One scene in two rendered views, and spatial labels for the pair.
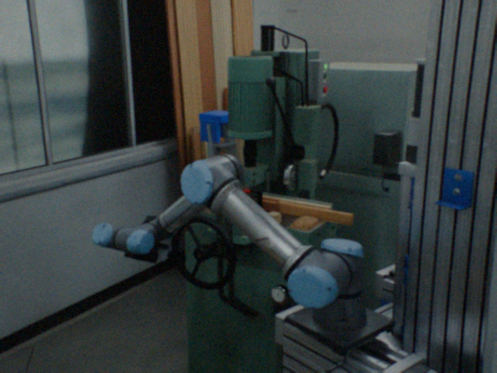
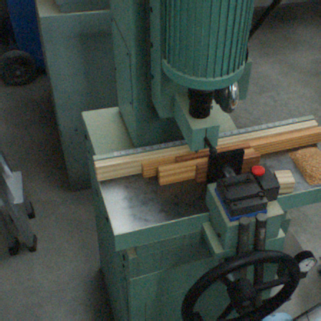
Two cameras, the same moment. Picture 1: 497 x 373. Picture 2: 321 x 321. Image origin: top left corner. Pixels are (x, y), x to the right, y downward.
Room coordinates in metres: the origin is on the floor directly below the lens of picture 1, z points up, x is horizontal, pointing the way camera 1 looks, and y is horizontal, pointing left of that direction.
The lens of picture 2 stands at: (1.79, 0.78, 1.84)
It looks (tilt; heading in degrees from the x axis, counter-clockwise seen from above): 46 degrees down; 305
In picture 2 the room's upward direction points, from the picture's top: 6 degrees clockwise
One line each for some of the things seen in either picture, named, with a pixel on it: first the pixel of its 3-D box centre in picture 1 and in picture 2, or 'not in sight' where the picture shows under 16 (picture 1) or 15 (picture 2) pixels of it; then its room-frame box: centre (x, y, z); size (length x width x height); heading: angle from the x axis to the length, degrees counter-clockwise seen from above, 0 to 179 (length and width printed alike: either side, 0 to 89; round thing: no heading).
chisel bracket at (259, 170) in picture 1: (253, 175); (196, 122); (2.38, 0.00, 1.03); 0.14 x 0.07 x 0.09; 149
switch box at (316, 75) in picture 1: (317, 79); not in sight; (2.57, -0.28, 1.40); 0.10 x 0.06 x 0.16; 149
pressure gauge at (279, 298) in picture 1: (280, 294); (302, 261); (2.05, -0.11, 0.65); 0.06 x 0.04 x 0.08; 59
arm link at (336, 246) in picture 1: (340, 263); not in sight; (1.55, -0.25, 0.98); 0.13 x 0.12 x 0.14; 147
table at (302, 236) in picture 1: (247, 222); (227, 198); (2.25, 0.02, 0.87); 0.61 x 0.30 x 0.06; 59
